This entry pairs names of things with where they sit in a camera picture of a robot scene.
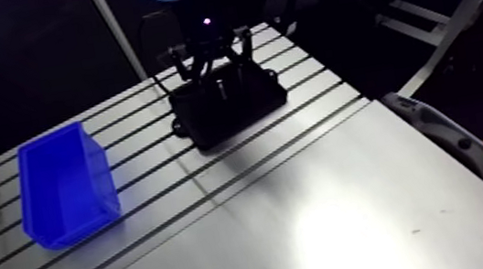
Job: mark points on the blue bin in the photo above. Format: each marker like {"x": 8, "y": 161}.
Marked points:
{"x": 63, "y": 193}

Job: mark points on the grey post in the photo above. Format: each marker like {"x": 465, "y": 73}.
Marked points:
{"x": 118, "y": 33}

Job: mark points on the pale holed strip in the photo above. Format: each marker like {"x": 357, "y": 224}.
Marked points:
{"x": 467, "y": 146}

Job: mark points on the black tray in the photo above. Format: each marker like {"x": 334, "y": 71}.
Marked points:
{"x": 224, "y": 118}

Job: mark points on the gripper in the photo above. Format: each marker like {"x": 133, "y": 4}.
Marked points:
{"x": 210, "y": 31}

